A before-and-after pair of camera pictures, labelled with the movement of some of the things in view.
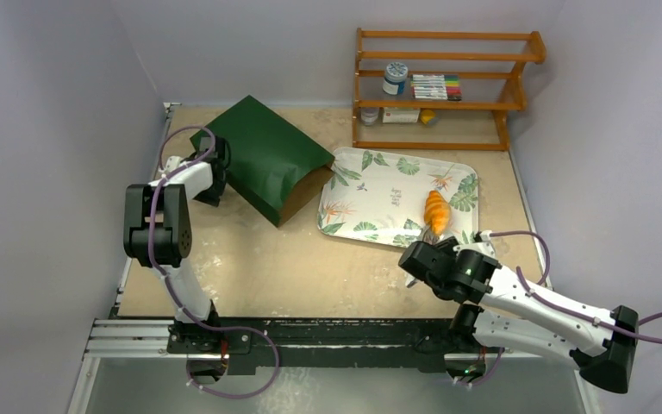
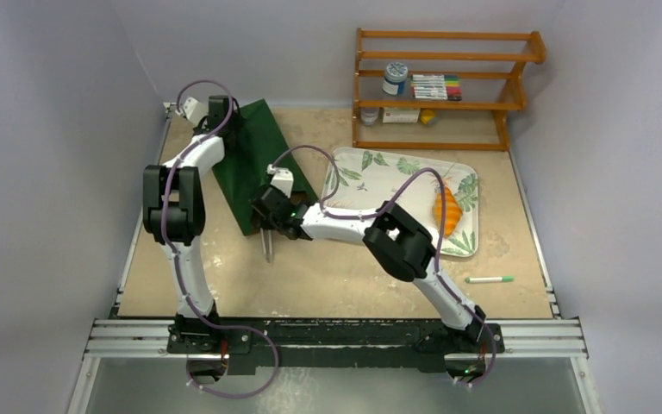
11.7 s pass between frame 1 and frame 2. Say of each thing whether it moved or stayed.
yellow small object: stayed
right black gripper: moved
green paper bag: moved
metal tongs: moved
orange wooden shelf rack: stayed
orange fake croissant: moved
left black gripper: moved
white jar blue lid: stayed
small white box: stayed
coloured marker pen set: stayed
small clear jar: stayed
